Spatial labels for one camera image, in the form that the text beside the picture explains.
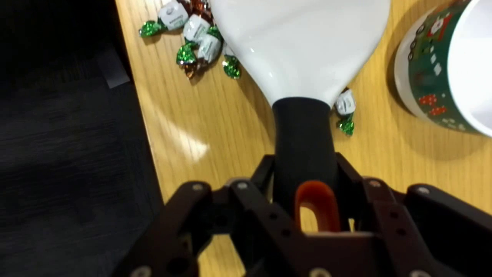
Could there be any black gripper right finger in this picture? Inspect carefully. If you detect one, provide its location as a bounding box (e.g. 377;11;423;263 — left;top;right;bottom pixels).
335;152;492;277

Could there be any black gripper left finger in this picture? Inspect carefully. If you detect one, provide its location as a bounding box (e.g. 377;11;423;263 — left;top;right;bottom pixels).
112;152;304;277

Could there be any green white christmas mug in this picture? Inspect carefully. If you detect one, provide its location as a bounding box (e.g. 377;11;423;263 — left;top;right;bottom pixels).
392;0;492;138

